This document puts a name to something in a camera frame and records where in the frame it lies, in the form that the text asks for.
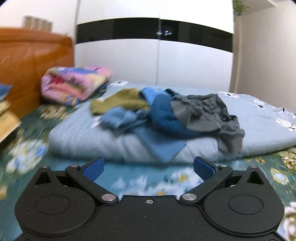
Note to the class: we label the green potted plant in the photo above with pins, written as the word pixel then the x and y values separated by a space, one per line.
pixel 239 7

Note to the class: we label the grey sweatshirt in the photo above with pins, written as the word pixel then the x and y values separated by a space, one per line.
pixel 209 114

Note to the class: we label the white black wardrobe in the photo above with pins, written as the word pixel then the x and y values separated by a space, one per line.
pixel 171 43

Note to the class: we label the beige pillow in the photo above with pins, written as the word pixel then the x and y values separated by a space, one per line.
pixel 9 122

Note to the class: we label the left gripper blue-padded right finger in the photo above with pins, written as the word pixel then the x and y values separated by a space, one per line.
pixel 213 177

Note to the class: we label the orange wooden headboard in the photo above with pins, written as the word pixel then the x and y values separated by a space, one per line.
pixel 26 55

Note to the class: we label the light blue garment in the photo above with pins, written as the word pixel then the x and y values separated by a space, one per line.
pixel 129 120

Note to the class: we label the olive green garment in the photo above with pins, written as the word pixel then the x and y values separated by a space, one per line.
pixel 128 98

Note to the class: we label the pink floral folded blanket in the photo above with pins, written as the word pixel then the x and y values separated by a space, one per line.
pixel 71 85

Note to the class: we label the dark blue fleece garment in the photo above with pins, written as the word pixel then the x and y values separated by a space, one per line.
pixel 163 118

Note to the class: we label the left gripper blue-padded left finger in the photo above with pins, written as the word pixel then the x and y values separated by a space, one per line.
pixel 84 178

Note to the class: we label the teal floral bed blanket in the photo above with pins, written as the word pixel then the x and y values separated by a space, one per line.
pixel 30 149

